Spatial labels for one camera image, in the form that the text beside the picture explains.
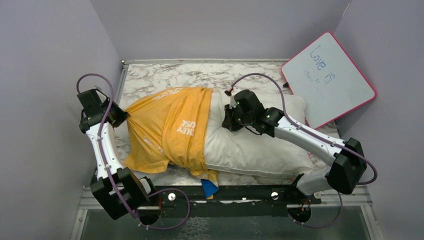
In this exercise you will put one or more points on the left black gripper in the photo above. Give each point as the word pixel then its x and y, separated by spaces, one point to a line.
pixel 121 115

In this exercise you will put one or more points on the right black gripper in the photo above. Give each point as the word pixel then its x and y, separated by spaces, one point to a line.
pixel 229 122

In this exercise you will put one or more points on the white pillow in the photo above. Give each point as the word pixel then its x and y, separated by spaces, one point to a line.
pixel 243 152

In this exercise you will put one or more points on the yellow Mickey Mouse pillowcase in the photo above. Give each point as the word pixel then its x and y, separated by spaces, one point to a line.
pixel 169 128

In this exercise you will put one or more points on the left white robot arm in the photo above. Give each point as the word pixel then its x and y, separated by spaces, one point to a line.
pixel 116 188

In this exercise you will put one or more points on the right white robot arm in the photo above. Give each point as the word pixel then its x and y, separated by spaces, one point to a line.
pixel 344 159

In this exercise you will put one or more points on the pink framed whiteboard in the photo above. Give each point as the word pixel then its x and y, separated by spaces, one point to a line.
pixel 328 79

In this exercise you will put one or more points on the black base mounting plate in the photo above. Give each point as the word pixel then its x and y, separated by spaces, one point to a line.
pixel 232 198

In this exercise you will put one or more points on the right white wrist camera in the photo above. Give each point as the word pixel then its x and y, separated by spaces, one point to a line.
pixel 232 101

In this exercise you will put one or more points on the aluminium table frame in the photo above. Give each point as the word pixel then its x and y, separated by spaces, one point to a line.
pixel 120 192

